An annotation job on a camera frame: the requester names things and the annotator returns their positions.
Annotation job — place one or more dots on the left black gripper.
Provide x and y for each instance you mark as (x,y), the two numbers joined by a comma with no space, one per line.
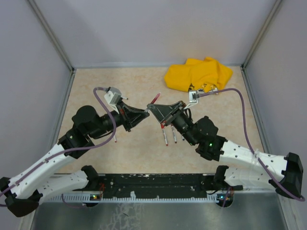
(130,116)

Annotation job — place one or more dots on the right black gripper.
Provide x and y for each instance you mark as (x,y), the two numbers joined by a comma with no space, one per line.
(164,112)

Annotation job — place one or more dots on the dark red pen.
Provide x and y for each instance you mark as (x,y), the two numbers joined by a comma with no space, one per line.
(153,101)

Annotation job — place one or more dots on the white pen red tip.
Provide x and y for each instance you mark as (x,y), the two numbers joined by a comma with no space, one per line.
(165,137)

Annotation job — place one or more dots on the white pen blue markings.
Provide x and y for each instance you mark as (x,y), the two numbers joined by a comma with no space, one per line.
(174,134)

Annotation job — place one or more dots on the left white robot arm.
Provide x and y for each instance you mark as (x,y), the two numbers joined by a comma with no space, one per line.
(26,191)

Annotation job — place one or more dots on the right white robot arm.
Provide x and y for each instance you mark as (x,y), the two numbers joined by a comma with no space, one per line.
(239,166)

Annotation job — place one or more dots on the yellow folded t-shirt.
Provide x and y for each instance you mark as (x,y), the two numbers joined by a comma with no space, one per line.
(208,74)

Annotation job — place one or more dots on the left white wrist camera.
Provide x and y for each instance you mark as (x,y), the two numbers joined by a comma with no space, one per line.
(112,97)

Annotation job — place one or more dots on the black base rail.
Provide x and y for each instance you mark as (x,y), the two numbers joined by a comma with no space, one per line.
(187,185)

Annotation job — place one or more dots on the white slotted cable duct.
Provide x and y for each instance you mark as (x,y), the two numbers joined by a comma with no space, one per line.
(93,198)

